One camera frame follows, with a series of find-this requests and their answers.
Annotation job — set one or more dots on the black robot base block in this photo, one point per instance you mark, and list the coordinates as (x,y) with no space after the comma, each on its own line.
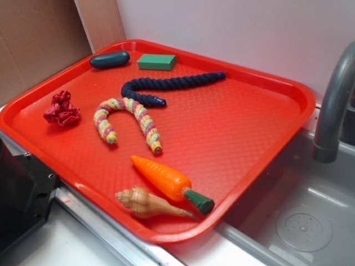
(27,190)

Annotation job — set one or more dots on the red plastic tray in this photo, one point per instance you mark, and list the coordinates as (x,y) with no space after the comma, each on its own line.
(222,136)

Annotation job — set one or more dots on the orange plastic toy carrot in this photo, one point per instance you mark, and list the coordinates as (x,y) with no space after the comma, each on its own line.
(172,183)

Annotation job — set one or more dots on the green rectangular block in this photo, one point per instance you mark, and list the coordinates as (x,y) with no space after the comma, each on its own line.
(157,62)

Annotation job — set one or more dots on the tan spiral seashell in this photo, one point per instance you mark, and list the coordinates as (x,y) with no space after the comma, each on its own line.
(145,205)

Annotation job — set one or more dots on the dark green toy cucumber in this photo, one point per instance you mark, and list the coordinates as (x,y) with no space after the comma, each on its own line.
(110,60)

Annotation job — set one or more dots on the crumpled red paper ball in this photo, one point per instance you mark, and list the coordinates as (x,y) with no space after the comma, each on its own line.
(62,112)

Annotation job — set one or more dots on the grey plastic toy sink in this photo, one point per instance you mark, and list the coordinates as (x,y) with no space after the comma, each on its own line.
(297,212)

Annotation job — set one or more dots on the brown cardboard panel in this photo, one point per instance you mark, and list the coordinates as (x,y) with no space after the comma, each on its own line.
(42,38)

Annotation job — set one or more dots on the grey toy faucet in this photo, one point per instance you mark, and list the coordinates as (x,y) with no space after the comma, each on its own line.
(336,118)

